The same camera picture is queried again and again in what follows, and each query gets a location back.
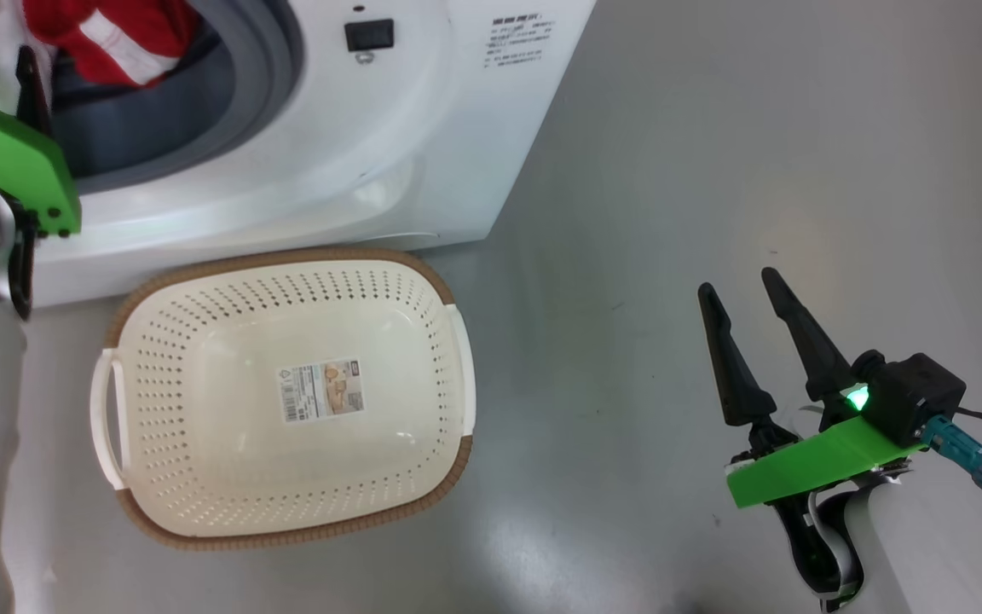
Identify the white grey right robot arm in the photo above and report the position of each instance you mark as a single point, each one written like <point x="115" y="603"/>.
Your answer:
<point x="951" y="554"/>

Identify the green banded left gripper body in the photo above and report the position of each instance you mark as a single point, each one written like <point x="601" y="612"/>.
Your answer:
<point x="5" y="158"/>

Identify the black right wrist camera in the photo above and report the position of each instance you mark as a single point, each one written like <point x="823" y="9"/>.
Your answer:
<point x="917" y="396"/>

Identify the cream perforated laundry basket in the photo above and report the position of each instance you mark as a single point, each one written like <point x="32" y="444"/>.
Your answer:
<point x="227" y="401"/>

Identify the red garment with white stripe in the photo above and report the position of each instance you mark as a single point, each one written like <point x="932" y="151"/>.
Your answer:
<point x="65" y="21"/>

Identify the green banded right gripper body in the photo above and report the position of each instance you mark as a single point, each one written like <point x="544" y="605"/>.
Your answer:
<point x="815" y="465"/>

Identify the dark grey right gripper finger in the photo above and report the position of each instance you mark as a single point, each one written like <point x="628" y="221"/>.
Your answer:
<point x="738" y="375"/>
<point x="811" y="350"/>

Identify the grey rubber door seal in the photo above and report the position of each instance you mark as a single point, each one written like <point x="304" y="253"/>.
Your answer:
<point x="201" y="102"/>

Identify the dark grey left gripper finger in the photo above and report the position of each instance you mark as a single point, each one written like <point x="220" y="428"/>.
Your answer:
<point x="33" y="89"/>

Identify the printed product label sticker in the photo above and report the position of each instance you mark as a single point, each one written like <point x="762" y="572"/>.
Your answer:
<point x="323" y="389"/>

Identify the white front-load washing machine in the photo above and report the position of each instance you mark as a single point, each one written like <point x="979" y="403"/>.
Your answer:
<point x="423" y="128"/>

